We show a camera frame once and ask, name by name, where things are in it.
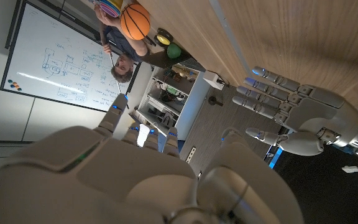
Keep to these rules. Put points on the person in dark shirt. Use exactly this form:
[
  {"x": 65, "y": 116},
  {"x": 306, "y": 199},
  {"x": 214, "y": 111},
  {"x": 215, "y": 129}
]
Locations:
[{"x": 126, "y": 46}]

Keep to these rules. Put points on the white open shelf unit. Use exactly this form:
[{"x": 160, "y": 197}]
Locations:
[{"x": 172, "y": 99}]

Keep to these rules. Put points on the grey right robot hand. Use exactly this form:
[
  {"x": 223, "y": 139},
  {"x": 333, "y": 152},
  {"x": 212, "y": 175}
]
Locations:
[{"x": 110, "y": 183}]

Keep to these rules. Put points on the black round floor foot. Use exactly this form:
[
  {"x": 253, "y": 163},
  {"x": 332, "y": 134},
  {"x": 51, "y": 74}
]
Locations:
[{"x": 212, "y": 100}]

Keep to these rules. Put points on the yellow toy lemon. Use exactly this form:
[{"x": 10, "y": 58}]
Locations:
[{"x": 163, "y": 40}]

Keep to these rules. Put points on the whiteboard with blue writing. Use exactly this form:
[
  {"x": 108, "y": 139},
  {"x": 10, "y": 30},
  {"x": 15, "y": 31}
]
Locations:
[{"x": 57, "y": 59}]

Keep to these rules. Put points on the thin pointer stick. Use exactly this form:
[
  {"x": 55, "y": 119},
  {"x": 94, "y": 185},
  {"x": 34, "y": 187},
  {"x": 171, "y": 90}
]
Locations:
[{"x": 114, "y": 70}]

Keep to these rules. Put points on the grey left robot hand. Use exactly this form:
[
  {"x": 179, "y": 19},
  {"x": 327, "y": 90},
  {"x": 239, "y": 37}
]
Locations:
[{"x": 315, "y": 115}]

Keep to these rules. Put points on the white paper sheet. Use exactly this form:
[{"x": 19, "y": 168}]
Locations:
[{"x": 143, "y": 135}]

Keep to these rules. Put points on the rainbow striped stacking toy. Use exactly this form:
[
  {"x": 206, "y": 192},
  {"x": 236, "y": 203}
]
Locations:
[{"x": 110, "y": 7}]

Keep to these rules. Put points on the white floor power strip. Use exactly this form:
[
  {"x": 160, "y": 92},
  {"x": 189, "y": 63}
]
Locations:
[{"x": 191, "y": 155}]

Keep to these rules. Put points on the orange toy basketball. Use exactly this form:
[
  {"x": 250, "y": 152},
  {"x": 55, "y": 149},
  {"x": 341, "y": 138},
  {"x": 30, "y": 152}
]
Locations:
[{"x": 135, "y": 21}]

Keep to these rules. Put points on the white box under table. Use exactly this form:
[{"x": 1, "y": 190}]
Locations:
[{"x": 213, "y": 79}]

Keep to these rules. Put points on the green toy fruit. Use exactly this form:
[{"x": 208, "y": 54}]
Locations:
[{"x": 173, "y": 51}]

